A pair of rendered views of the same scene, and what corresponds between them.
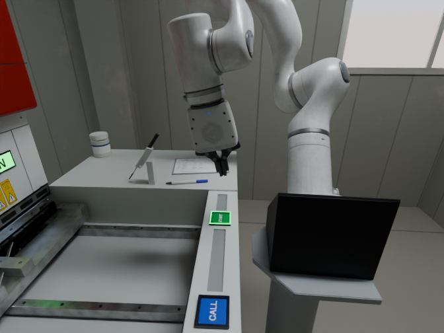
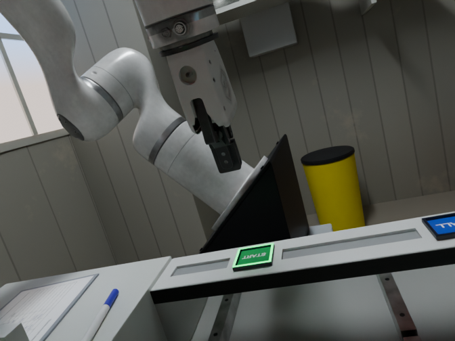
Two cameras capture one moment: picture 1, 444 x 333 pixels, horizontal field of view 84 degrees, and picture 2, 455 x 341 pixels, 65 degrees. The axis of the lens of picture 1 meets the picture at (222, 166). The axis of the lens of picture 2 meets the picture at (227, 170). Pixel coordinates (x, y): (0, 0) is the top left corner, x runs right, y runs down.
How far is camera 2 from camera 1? 0.67 m
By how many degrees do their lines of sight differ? 74
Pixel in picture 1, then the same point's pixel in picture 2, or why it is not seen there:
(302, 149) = (198, 139)
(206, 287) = (415, 239)
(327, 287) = not seen: hidden behind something
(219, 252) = (338, 247)
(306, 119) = (166, 111)
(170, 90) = not seen: outside the picture
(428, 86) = (47, 153)
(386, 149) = (58, 239)
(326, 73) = (141, 58)
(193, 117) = (209, 57)
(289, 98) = (107, 105)
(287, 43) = (70, 28)
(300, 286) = not seen: hidden behind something
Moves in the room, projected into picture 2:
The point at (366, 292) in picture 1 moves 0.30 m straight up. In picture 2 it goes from (324, 229) to (296, 109)
